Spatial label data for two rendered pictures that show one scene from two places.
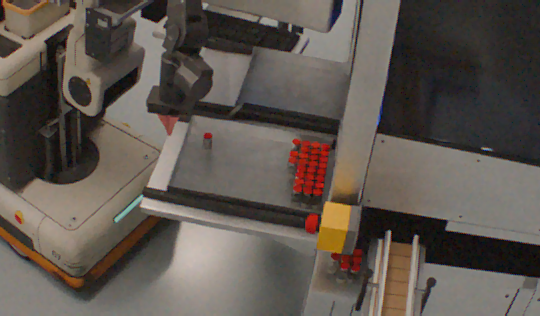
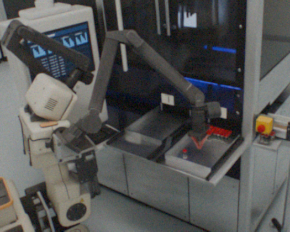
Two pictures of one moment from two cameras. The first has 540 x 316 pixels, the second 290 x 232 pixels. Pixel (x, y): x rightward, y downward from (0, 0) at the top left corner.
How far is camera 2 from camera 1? 172 cm
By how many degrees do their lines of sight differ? 50
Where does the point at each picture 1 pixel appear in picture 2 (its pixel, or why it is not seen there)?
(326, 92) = (162, 122)
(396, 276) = (281, 125)
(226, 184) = (209, 156)
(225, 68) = (128, 142)
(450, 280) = not seen: hidden behind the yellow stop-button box
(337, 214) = (264, 118)
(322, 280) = (270, 145)
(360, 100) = (257, 73)
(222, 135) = (177, 152)
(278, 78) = (146, 131)
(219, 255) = not seen: outside the picture
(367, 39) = (258, 47)
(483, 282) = not seen: hidden behind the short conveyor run
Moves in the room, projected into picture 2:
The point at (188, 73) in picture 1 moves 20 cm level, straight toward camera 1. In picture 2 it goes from (214, 107) to (260, 113)
